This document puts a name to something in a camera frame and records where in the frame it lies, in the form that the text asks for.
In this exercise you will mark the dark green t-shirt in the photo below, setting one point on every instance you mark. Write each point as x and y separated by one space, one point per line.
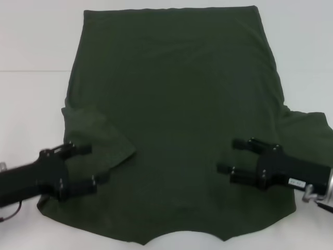
166 104

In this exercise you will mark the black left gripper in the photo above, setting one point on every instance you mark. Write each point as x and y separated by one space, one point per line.
31 177

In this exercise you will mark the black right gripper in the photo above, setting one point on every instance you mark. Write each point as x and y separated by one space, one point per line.
299 169

